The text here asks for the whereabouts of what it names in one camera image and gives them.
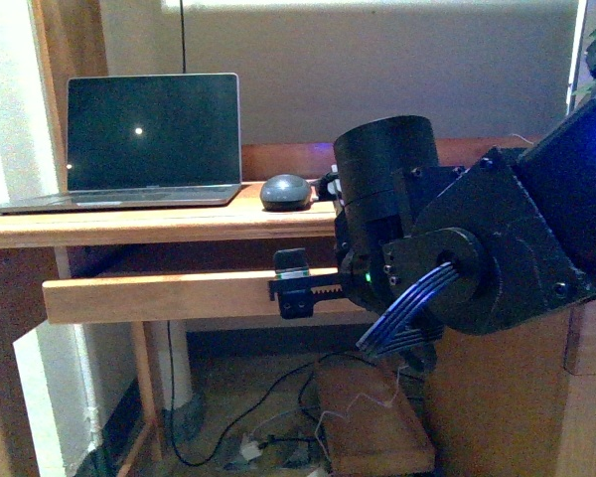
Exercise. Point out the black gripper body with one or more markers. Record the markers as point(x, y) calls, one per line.
point(367, 158)

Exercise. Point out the dark grey computer mouse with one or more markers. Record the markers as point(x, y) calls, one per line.
point(285, 193)

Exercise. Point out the wooden keyboard tray drawer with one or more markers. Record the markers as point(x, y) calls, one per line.
point(210, 301)

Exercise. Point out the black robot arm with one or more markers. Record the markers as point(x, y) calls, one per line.
point(428, 247)

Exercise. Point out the silver laptop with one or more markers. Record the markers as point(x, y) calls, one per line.
point(144, 142)

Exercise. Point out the white pipe column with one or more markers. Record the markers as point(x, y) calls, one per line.
point(183, 405)

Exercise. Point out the white power adapter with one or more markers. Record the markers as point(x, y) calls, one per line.
point(249, 448)

